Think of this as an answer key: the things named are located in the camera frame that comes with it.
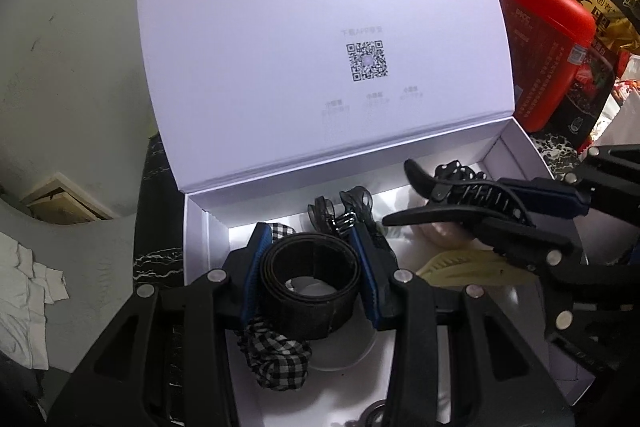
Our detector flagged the lavender gift box with lid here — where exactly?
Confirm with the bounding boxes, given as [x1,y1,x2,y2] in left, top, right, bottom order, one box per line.
[136,0,597,427]

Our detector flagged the black polka dot scrunchie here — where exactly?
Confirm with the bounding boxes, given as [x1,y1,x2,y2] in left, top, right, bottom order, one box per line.
[434,160,487,182]

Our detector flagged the white cloth on chair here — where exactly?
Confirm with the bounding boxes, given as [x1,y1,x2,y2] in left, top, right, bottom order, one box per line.
[0,234,70,371]

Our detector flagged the grey cushioned chair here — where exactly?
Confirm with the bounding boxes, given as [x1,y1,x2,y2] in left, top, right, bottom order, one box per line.
[1,202,136,373]

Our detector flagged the white round compact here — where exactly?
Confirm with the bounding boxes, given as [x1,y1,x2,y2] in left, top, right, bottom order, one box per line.
[284,275,377,373]

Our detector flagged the red canister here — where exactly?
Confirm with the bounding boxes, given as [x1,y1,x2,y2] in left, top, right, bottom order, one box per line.
[501,0,596,133]

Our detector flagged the framed picture on floor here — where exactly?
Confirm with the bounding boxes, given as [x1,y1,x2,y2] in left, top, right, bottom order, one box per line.
[21,172,120,225]

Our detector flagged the black band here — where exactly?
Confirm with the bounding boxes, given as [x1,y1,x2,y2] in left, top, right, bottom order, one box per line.
[256,233,361,340]

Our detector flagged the black hair claw clip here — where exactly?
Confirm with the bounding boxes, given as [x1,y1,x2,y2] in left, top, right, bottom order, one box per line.
[382,159,533,227]

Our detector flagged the pink round compact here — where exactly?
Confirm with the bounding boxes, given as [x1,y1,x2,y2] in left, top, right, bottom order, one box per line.
[416,222,475,249]

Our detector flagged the black white gingham scrunchie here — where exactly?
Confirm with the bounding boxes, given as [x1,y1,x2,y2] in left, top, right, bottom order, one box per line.
[236,223,312,391]

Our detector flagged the cream hair claw clip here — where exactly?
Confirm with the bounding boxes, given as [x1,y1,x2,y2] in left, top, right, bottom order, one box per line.
[416,249,537,288]

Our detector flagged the black bow with pearl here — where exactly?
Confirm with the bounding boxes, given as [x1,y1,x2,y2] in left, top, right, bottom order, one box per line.
[307,185,376,236]

